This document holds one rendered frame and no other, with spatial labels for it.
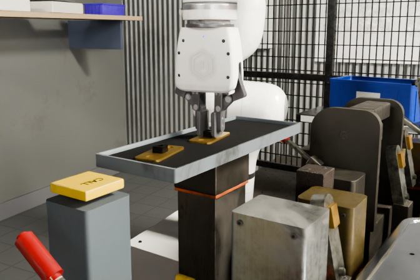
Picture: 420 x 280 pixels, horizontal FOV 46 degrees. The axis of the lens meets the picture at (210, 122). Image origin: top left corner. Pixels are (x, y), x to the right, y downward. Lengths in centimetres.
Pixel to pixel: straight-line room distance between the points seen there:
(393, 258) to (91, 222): 45
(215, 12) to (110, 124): 395
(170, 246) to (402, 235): 62
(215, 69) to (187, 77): 5
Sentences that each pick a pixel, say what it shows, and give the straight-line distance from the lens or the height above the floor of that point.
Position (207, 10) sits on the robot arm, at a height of 136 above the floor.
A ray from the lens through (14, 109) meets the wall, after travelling 383.
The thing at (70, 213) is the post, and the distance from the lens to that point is 57.
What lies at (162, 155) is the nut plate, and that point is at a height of 116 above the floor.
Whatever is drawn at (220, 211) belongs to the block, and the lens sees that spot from 77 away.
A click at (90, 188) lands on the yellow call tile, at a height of 116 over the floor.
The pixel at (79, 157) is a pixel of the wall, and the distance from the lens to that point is 437.
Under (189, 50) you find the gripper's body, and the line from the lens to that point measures 76.
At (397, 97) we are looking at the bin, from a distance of 173.
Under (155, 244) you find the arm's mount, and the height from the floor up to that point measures 80.
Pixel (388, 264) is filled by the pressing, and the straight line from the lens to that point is 78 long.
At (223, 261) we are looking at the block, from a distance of 81.
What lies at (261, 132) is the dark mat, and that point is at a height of 116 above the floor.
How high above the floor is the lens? 133
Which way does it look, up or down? 11 degrees down
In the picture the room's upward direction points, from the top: straight up
